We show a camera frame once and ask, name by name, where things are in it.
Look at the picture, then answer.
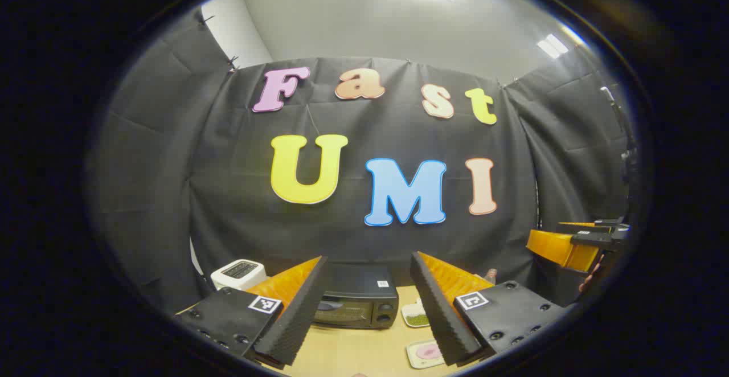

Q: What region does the cream square plate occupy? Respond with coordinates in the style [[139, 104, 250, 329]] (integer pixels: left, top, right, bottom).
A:
[[406, 339, 446, 370]]

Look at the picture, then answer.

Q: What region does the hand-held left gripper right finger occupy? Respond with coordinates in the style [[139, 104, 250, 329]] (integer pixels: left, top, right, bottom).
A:
[[410, 251, 570, 366]]

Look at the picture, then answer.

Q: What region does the white toaster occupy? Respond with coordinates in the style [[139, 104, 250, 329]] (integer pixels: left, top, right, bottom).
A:
[[211, 259, 267, 291]]

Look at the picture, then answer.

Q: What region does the white divided dish of beans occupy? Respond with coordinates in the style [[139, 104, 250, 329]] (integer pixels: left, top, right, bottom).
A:
[[402, 299, 432, 328]]

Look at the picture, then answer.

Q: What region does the black backdrop cloth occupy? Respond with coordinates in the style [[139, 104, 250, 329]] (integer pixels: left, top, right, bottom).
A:
[[85, 10, 638, 315]]

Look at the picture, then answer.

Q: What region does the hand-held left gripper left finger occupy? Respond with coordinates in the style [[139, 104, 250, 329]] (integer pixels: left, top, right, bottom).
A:
[[173, 255, 329, 367]]

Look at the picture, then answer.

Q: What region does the ceiling light panel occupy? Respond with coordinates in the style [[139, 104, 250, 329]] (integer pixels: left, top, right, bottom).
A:
[[537, 34, 569, 59]]

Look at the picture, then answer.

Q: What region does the black electric oven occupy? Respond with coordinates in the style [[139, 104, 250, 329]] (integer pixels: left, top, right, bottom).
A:
[[313, 263, 399, 330]]

